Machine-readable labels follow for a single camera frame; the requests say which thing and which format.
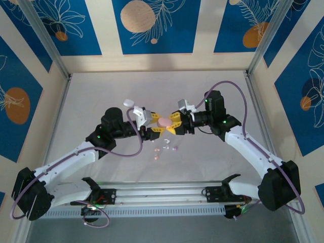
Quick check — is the pink earbud charging case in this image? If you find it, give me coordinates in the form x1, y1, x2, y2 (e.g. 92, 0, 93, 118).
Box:
157, 116, 173, 129

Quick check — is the black controller box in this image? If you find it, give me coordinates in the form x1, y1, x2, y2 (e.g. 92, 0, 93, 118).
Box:
224, 204, 248, 221
80, 205, 102, 224

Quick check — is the aluminium side rail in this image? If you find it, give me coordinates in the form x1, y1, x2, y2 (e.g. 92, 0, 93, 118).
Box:
42, 75, 73, 163
244, 70, 275, 155

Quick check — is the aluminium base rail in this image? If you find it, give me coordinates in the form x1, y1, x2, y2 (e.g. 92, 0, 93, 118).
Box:
54, 179, 264, 206

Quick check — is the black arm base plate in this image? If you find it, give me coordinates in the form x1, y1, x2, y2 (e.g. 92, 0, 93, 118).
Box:
205, 186, 228, 203
90, 188, 118, 206

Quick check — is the grey slotted cable duct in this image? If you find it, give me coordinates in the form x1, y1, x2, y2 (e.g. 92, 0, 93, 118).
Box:
44, 205, 226, 219

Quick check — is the aluminium corner post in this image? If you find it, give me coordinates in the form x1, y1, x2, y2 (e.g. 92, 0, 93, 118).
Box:
19, 0, 72, 79
246, 0, 297, 76

